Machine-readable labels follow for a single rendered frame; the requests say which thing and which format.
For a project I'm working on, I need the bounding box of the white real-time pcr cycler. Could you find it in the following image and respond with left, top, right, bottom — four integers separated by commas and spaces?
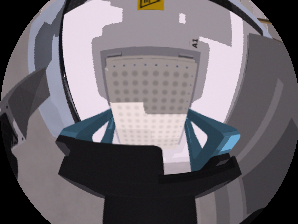
59, 0, 298, 224

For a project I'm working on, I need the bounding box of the white well pcr plate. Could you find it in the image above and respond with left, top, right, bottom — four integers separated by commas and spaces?
105, 55, 197, 149

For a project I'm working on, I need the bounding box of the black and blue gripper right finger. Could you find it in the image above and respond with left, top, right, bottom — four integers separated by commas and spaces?
184, 108, 240, 172

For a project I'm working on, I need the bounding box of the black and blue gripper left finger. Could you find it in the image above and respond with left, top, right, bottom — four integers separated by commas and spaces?
59, 108, 116, 143

